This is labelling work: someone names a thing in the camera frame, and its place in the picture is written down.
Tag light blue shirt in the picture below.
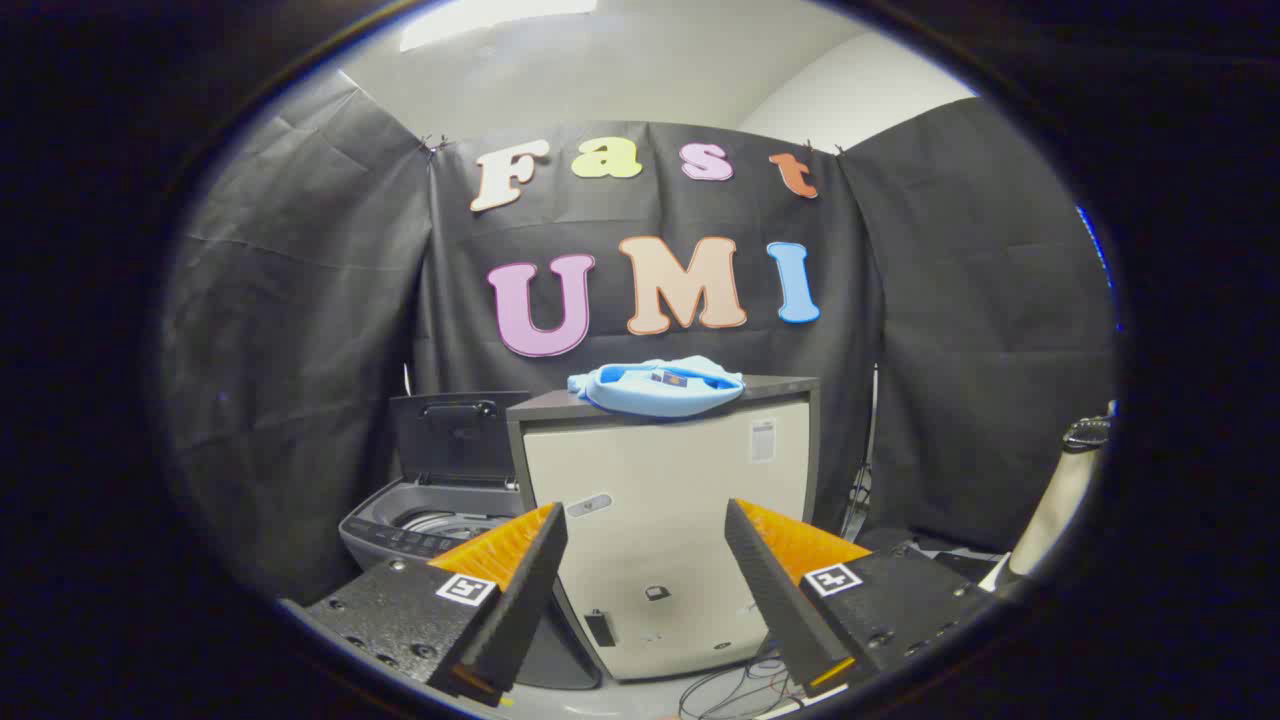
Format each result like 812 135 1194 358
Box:
567 355 747 419

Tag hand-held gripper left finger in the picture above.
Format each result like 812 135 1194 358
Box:
305 503 569 707

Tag tangle of floor cables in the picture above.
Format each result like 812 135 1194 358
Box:
678 652 803 720

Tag black backdrop cloth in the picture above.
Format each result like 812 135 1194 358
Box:
160 70 1119 603

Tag grey washing machine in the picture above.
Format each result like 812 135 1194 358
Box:
338 478 601 691

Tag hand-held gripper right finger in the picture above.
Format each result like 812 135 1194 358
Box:
724 498 993 699

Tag hanging cables behind cabinet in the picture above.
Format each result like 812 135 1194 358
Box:
838 458 875 543

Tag cream object with dark cap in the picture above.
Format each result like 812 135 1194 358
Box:
1005 402 1115 581

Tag beige cabinet with grey top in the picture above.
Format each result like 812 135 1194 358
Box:
505 375 822 683

